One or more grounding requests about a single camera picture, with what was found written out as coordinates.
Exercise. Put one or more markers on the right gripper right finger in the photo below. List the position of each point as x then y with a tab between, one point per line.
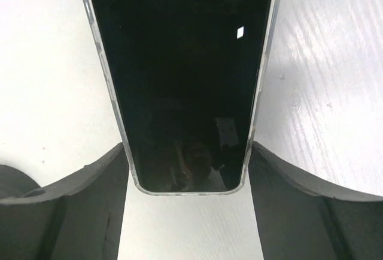
302	216

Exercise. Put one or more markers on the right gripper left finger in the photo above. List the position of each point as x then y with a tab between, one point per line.
77	217

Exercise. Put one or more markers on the black smartphone clear case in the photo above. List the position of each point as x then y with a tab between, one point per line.
183	77

